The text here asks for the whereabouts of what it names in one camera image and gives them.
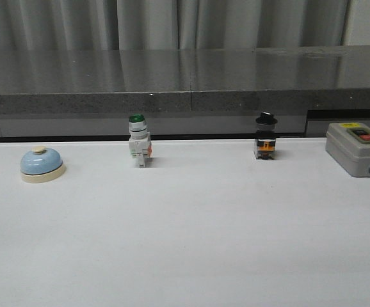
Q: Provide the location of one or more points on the grey on-off switch box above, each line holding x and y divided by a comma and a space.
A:
349, 144

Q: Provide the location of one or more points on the grey granite counter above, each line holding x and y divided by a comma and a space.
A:
208, 93

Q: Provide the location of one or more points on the black rotary selector switch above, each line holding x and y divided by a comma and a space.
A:
265, 141

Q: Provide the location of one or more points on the green pushbutton switch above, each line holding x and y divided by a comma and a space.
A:
140, 144

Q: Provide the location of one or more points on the grey pleated curtain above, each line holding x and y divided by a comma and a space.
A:
131, 25

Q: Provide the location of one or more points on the blue and cream desk bell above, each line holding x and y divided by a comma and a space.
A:
41, 164

